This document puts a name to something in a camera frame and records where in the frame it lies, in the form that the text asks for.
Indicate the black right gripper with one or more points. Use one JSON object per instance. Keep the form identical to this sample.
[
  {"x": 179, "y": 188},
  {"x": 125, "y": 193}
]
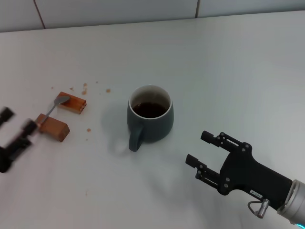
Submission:
[{"x": 247, "y": 171}]

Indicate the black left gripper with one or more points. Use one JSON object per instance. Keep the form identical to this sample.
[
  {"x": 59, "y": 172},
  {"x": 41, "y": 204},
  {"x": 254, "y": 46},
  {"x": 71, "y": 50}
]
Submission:
[{"x": 9, "y": 155}]

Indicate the grey ceramic mug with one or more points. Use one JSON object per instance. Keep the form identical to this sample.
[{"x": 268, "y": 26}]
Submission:
[{"x": 152, "y": 130}]

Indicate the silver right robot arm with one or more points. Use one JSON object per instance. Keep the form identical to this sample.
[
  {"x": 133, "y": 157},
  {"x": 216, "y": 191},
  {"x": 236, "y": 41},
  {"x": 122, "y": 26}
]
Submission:
[{"x": 295, "y": 202}]

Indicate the notched brown wooden block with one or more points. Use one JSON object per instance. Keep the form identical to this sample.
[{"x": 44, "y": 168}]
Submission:
[{"x": 54, "y": 128}]

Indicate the flat stained wooden block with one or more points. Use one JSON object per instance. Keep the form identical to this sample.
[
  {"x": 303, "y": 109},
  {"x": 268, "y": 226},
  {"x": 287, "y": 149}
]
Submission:
[{"x": 75, "y": 105}]

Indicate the dark brown coffee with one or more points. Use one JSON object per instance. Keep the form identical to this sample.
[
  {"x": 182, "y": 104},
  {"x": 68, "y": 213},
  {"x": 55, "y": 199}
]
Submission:
[{"x": 150, "y": 110}]

